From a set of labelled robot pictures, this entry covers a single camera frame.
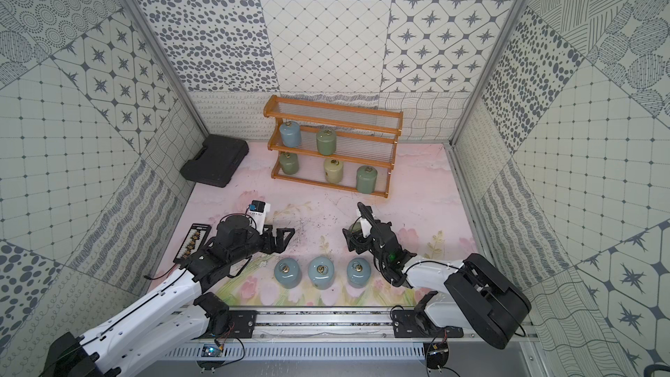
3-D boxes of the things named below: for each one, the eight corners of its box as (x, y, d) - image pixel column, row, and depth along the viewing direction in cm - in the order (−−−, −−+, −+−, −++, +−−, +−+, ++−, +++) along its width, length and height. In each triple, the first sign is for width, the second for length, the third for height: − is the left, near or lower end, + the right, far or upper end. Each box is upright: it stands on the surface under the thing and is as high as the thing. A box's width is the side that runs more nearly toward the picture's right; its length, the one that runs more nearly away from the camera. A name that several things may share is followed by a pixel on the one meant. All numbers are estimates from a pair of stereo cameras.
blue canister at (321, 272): (310, 290, 82) (307, 282, 75) (312, 265, 87) (310, 256, 80) (334, 290, 82) (333, 282, 75) (334, 265, 87) (334, 256, 80)
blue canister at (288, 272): (278, 288, 83) (272, 279, 76) (281, 267, 87) (276, 257, 80) (300, 288, 83) (296, 279, 76) (302, 267, 87) (299, 257, 80)
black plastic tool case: (183, 179, 109) (176, 170, 104) (214, 141, 124) (209, 132, 119) (224, 189, 106) (218, 180, 101) (251, 149, 121) (247, 139, 116)
